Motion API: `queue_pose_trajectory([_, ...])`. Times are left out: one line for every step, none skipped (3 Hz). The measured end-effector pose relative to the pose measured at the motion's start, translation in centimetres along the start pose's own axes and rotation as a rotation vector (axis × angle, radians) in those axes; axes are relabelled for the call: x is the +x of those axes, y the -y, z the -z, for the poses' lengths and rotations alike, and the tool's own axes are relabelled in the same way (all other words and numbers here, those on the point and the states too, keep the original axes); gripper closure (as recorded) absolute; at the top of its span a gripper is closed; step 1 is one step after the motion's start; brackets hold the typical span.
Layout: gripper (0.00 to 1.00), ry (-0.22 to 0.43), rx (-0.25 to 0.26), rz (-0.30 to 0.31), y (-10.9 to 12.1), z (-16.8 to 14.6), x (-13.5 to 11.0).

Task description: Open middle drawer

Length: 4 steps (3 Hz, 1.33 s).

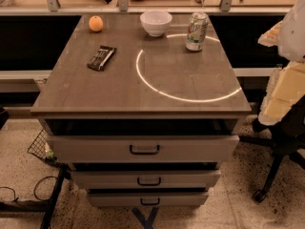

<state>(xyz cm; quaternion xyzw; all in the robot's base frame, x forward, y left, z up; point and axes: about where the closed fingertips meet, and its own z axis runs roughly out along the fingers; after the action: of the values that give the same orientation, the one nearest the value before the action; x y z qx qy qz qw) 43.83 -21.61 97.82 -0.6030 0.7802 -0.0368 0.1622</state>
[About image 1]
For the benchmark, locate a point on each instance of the grey drawer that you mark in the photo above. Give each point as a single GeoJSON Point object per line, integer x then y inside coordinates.
{"type": "Point", "coordinates": [142, 149]}
{"type": "Point", "coordinates": [146, 179]}
{"type": "Point", "coordinates": [148, 199]}

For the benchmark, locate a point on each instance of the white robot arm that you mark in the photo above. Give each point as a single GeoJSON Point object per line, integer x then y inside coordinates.
{"type": "Point", "coordinates": [286, 86]}

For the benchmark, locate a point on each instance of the blue tape cross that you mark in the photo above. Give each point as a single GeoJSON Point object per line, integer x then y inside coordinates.
{"type": "Point", "coordinates": [148, 222]}

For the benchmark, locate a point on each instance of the grey drawer cabinet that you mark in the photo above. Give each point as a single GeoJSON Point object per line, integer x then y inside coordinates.
{"type": "Point", "coordinates": [151, 86]}

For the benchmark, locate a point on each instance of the white bowl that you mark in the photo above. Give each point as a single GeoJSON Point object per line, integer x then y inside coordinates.
{"type": "Point", "coordinates": [155, 22]}

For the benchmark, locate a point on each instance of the orange fruit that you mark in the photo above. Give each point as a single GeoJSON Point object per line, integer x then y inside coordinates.
{"type": "Point", "coordinates": [96, 24]}

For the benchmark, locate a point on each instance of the black stand leg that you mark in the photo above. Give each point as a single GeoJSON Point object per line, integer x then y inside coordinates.
{"type": "Point", "coordinates": [46, 207]}

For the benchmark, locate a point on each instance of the green soda can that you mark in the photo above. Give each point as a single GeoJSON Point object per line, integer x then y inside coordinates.
{"type": "Point", "coordinates": [196, 32]}

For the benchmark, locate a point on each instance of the black snack bar packet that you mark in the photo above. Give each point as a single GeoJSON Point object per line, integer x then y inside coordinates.
{"type": "Point", "coordinates": [101, 58]}

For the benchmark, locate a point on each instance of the black wire basket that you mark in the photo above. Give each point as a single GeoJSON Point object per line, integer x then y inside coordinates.
{"type": "Point", "coordinates": [42, 150]}

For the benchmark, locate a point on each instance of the black office chair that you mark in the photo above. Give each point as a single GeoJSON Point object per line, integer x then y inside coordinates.
{"type": "Point", "coordinates": [288, 136]}

